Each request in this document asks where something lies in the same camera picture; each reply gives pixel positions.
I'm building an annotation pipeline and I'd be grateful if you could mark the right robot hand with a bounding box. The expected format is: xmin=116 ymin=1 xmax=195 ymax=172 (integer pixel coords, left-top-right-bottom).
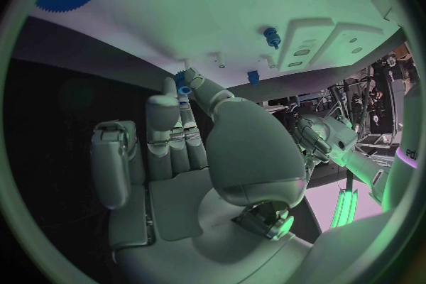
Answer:
xmin=89 ymin=67 xmax=315 ymax=284

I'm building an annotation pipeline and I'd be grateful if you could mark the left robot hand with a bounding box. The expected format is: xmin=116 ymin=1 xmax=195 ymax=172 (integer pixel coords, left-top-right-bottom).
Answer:
xmin=291 ymin=114 xmax=334 ymax=165

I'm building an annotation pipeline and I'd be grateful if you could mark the small blue gear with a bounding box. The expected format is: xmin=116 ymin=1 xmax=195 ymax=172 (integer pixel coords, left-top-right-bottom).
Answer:
xmin=173 ymin=70 xmax=194 ymax=105

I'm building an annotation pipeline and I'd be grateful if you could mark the white task board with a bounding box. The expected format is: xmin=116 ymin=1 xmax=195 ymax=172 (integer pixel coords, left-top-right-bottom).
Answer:
xmin=11 ymin=0 xmax=410 ymax=104

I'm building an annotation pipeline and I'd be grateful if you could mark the blue block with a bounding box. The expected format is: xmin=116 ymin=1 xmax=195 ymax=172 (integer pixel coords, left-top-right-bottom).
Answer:
xmin=246 ymin=70 xmax=261 ymax=87

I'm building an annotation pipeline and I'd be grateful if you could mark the blue peg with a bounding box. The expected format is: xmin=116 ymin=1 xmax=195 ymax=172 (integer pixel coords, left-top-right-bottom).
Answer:
xmin=261 ymin=27 xmax=283 ymax=50

